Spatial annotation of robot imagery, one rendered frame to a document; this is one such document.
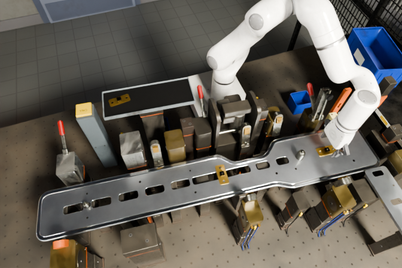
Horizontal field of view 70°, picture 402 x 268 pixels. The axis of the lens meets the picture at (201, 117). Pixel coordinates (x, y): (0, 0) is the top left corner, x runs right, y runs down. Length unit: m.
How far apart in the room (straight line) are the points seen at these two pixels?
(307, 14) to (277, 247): 0.98
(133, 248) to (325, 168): 0.80
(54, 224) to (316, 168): 1.03
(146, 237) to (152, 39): 2.56
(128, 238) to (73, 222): 0.23
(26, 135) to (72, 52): 1.67
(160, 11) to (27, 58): 1.56
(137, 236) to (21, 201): 0.76
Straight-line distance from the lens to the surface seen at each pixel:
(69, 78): 3.12
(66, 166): 1.23
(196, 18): 3.59
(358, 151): 1.40
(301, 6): 0.99
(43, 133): 1.84
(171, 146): 1.15
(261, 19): 1.01
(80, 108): 1.24
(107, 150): 1.44
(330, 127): 1.22
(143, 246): 1.08
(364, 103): 1.06
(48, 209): 1.26
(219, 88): 1.52
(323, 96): 1.27
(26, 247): 1.59
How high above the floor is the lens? 2.07
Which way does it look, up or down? 54 degrees down
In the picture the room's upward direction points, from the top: 1 degrees clockwise
